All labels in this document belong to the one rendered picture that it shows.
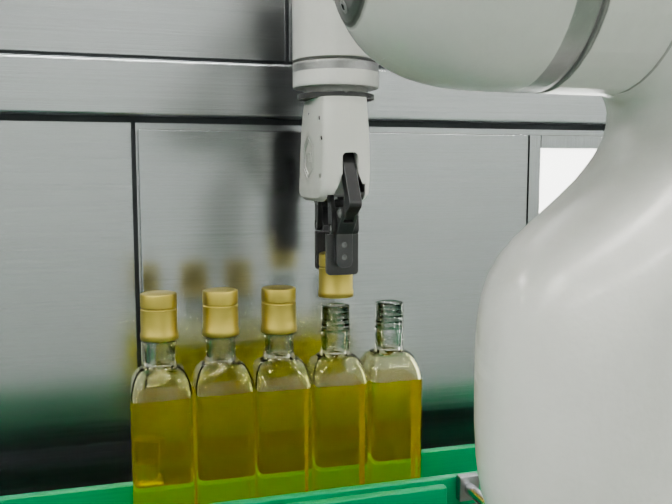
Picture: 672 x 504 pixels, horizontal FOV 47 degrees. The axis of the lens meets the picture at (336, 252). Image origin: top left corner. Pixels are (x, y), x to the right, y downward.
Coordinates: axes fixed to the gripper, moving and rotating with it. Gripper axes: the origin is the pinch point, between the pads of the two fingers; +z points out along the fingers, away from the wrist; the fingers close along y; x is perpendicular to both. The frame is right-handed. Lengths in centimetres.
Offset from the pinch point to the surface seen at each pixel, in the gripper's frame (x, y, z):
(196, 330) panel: -12.9, -11.8, 9.6
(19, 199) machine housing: -31.0, -14.4, -5.1
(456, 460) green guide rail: 15.0, -3.5, 24.5
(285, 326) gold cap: -5.6, 1.7, 6.9
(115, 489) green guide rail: -21.9, -2.8, 23.3
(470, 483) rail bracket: 12.7, 5.1, 23.4
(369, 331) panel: 7.5, -12.1, 11.0
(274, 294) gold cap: -6.6, 1.6, 3.8
